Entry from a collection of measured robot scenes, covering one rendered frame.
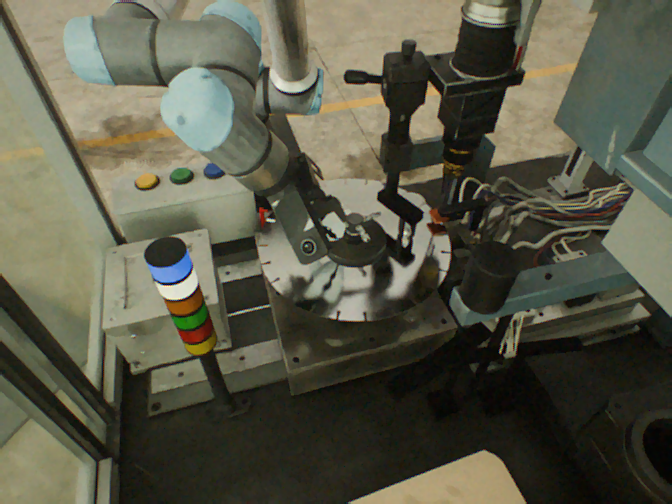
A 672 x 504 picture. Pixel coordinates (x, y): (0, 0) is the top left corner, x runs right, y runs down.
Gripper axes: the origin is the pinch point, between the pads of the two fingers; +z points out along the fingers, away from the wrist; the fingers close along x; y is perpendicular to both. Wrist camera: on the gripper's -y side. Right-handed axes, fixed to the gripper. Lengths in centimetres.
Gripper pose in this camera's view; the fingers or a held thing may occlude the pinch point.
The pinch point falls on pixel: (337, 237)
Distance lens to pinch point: 77.2
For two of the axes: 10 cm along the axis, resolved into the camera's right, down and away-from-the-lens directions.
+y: -2.5, -8.3, 5.0
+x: -8.6, 4.3, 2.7
